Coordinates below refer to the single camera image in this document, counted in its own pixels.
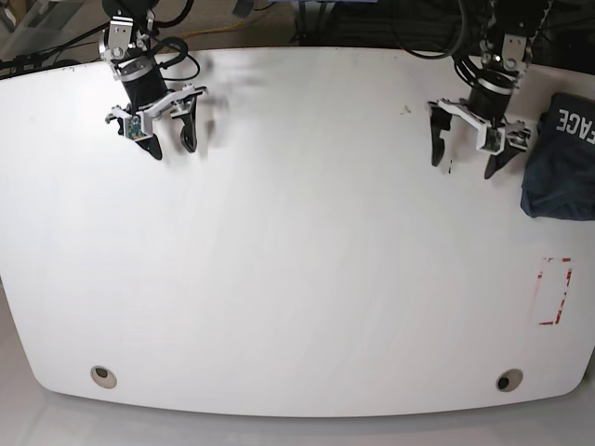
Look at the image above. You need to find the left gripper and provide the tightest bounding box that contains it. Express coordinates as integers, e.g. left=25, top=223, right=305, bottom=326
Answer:
left=428, top=81, right=531, bottom=179

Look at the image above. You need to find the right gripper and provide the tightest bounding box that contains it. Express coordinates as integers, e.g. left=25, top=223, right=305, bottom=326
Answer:
left=105, top=69, right=208, bottom=161

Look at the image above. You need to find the dark blue T-shirt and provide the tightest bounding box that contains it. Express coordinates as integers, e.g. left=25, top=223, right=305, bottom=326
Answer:
left=521, top=93, right=594, bottom=221

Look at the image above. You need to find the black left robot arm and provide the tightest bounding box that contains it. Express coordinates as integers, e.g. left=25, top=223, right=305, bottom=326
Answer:
left=429, top=1, right=552, bottom=179

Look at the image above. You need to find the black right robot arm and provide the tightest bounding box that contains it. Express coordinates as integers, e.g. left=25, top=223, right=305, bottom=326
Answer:
left=99, top=1, right=207, bottom=161

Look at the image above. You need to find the red tape rectangle marking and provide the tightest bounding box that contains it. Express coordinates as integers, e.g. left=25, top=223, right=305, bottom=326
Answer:
left=531, top=257, right=574, bottom=327

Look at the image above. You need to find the right table grommet hole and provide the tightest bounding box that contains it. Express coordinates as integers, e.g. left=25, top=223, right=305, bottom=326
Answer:
left=496, top=369, right=523, bottom=393

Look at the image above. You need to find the table grommet hole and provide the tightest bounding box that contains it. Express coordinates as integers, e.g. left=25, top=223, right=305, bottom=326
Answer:
left=496, top=369, right=523, bottom=393
left=90, top=365, right=117, bottom=389

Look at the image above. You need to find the left table grommet hole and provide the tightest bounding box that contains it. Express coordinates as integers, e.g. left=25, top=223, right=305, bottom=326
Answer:
left=90, top=365, right=117, bottom=389

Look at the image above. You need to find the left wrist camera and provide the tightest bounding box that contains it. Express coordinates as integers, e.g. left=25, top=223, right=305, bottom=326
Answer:
left=476, top=125, right=506, bottom=155

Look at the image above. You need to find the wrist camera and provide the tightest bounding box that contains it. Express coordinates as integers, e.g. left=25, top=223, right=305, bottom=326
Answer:
left=121, top=115, right=152, bottom=142
left=476, top=125, right=506, bottom=155

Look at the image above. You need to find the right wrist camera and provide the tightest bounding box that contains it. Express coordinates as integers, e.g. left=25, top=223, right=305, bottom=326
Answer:
left=121, top=115, right=152, bottom=142

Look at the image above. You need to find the yellow cable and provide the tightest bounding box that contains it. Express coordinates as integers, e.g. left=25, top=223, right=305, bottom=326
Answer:
left=183, top=18, right=245, bottom=41

